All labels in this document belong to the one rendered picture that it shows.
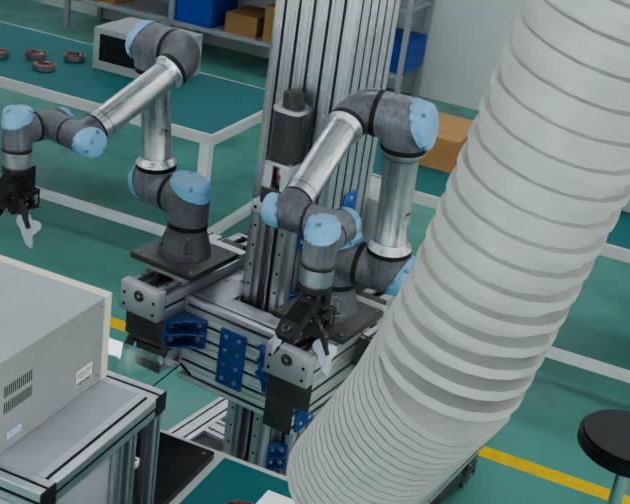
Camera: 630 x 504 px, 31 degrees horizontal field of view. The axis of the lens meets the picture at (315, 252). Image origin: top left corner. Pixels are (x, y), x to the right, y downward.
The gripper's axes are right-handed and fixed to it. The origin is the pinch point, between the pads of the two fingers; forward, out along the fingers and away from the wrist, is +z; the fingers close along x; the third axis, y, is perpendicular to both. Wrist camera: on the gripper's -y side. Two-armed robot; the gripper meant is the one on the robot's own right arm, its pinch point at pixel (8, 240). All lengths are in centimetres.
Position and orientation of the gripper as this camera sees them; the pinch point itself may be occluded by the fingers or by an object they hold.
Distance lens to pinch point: 300.5
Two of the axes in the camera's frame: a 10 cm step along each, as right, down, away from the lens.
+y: 5.2, -2.8, 8.0
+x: -8.4, -3.2, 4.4
